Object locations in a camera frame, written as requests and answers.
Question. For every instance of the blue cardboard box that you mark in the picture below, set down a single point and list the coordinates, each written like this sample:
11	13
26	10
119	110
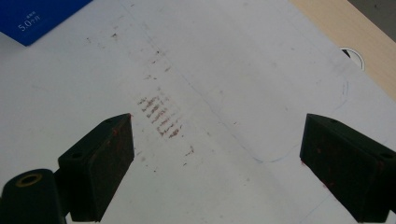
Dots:
37	15

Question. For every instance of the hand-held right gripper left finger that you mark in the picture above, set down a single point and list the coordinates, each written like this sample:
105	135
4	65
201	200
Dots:
96	168

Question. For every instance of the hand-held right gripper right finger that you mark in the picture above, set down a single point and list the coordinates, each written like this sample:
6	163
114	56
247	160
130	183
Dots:
348	168

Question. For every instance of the white table mat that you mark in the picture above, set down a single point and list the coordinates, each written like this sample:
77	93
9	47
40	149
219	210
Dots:
218	62

